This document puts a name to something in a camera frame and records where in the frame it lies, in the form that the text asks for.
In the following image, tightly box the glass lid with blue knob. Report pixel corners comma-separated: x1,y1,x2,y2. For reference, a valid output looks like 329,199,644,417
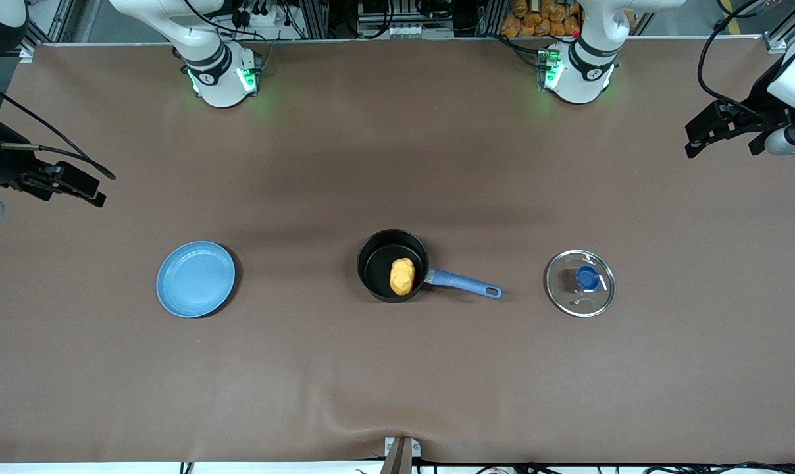
545,250,617,318

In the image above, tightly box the yellow potato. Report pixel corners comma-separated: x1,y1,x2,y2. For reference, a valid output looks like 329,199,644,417
390,257,416,297

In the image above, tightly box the blue plate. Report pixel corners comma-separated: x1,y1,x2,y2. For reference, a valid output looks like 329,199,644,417
156,241,237,319

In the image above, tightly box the bag of orange items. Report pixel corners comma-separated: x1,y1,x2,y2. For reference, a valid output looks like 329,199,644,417
501,0,581,38

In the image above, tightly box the white power strip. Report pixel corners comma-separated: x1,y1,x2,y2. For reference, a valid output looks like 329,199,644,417
387,24,436,40

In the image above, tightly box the brown table cover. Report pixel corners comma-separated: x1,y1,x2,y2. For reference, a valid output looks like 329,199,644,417
0,36,795,465

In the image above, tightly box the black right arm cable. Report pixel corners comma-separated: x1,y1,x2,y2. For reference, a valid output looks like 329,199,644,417
0,70,117,181

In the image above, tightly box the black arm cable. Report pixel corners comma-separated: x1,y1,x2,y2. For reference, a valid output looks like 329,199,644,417
698,0,767,120
0,70,117,181

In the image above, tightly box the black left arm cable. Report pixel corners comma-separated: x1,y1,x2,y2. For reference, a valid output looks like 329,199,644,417
698,0,767,120

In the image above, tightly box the aluminium frame post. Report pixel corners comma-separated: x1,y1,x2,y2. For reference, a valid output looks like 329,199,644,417
28,0,77,45

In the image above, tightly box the black pot with blue handle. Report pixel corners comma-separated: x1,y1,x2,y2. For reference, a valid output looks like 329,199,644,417
356,229,503,303

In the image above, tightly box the metal bracket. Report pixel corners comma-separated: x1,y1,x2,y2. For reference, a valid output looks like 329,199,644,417
383,436,422,474

